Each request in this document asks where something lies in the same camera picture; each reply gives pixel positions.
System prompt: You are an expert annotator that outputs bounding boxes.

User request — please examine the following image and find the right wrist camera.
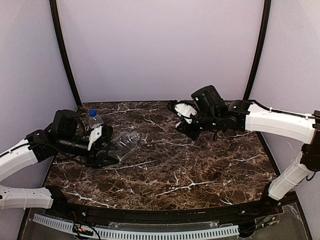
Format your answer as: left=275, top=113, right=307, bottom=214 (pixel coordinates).
left=167, top=100, right=198, bottom=119

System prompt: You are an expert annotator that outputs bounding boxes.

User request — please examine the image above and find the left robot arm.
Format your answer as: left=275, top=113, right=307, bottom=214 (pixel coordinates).
left=0, top=109, right=119, bottom=211

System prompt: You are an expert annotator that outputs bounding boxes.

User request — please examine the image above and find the black frame post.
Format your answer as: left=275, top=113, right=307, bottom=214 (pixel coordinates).
left=49, top=0, right=82, bottom=108
left=242, top=0, right=272, bottom=100

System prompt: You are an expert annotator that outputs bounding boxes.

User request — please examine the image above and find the right black frame post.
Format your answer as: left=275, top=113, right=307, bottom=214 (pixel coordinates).
left=242, top=0, right=272, bottom=100

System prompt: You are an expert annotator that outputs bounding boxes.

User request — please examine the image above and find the clear unlabeled plastic bottle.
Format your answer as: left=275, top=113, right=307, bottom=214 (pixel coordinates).
left=108, top=131, right=141, bottom=162

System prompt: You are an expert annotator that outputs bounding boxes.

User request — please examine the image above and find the black front table rail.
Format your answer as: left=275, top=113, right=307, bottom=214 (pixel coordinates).
left=44, top=198, right=282, bottom=225

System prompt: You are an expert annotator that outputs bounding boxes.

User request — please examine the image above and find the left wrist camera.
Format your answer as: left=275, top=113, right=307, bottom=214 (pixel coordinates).
left=87, top=125, right=103, bottom=151

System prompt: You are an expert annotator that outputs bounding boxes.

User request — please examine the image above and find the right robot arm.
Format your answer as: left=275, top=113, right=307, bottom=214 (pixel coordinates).
left=167, top=85, right=320, bottom=202

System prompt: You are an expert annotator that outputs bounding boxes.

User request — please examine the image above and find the left black frame post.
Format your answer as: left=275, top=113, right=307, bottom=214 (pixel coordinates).
left=49, top=0, right=82, bottom=108

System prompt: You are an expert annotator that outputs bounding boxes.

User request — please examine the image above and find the blue cap water bottle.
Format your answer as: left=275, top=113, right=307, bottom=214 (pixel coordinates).
left=88, top=109, right=104, bottom=130

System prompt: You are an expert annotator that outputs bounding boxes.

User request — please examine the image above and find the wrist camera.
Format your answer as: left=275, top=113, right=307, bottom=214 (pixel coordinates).
left=87, top=125, right=103, bottom=151
left=167, top=100, right=198, bottom=119

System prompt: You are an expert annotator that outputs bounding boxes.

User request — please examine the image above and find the white slotted cable duct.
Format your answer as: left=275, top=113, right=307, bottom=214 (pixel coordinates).
left=32, top=213, right=240, bottom=240

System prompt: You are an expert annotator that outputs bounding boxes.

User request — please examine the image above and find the small circuit board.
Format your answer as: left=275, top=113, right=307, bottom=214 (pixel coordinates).
left=71, top=224, right=94, bottom=237

